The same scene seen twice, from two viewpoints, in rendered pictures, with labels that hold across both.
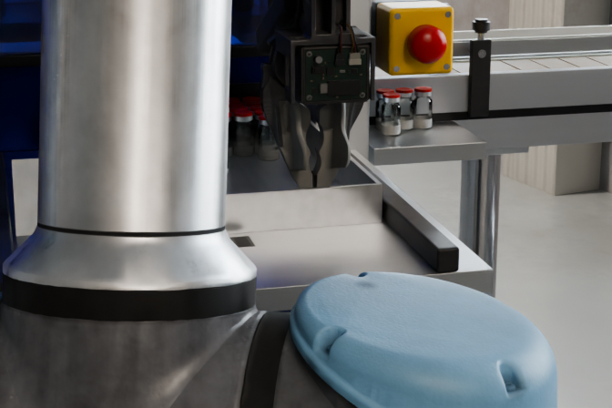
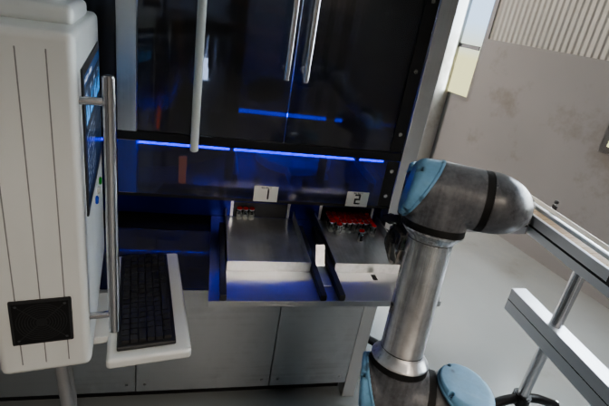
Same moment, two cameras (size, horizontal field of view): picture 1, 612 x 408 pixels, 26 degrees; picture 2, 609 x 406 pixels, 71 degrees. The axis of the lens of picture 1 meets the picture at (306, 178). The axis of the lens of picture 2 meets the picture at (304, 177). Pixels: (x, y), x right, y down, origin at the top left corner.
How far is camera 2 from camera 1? 0.55 m
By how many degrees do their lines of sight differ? 7
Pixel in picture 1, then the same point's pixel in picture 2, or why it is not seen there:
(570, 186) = not seen: hidden behind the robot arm
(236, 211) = (372, 267)
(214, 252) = (423, 363)
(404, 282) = (459, 369)
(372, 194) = not seen: hidden behind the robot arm
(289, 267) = (389, 292)
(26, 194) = (319, 254)
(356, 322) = (456, 389)
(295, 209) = (387, 268)
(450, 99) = not seen: hidden behind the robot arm
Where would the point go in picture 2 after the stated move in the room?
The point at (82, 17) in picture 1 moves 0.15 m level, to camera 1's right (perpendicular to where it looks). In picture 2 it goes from (408, 314) to (485, 327)
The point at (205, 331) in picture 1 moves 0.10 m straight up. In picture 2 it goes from (420, 382) to (434, 343)
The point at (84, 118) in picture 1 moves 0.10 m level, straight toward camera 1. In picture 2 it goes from (403, 335) to (422, 378)
